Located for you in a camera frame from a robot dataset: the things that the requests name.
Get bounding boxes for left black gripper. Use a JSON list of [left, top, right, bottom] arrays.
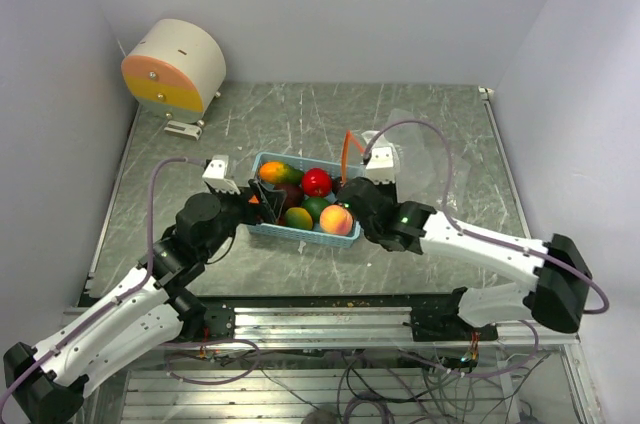
[[199, 177, 286, 258]]

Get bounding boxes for orange green mango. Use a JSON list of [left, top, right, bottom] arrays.
[[258, 161, 304, 185]]

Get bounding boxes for pink yellow peach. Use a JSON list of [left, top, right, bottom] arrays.
[[319, 204, 353, 236]]

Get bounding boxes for red apple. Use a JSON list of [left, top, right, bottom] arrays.
[[300, 168, 333, 198]]

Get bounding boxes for clear orange zip bag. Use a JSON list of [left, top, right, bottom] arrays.
[[338, 130, 394, 185]]

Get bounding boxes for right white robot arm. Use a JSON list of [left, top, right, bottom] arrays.
[[338, 177, 592, 340]]

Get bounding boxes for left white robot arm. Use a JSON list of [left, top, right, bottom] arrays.
[[3, 179, 286, 423]]

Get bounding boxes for dark purple mangosteen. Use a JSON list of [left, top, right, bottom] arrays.
[[274, 183, 305, 211]]

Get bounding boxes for yellow green mango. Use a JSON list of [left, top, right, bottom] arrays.
[[284, 207, 314, 231]]

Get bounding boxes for light blue plastic basket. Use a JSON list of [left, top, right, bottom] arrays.
[[247, 151, 361, 248]]

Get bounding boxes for green lime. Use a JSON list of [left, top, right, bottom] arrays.
[[301, 197, 331, 223]]

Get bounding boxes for round drawer cabinet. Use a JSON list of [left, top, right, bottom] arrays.
[[121, 18, 227, 124]]

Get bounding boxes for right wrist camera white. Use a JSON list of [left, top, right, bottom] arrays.
[[364, 144, 400, 194]]

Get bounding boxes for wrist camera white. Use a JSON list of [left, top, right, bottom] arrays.
[[364, 144, 400, 194], [202, 154, 241, 195]]

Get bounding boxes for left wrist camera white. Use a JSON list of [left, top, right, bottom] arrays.
[[202, 154, 241, 195]]

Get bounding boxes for white bracket on table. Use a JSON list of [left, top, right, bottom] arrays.
[[164, 120, 202, 141]]

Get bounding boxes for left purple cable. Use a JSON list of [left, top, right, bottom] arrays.
[[0, 157, 211, 410]]

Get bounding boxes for purple cable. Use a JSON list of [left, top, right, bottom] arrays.
[[0, 157, 211, 410], [364, 119, 610, 315]]

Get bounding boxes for aluminium rail frame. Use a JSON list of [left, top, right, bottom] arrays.
[[75, 295, 603, 423]]

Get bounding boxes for loose wires under table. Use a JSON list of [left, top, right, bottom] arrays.
[[164, 333, 551, 424]]

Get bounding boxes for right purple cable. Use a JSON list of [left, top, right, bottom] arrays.
[[364, 119, 610, 315]]

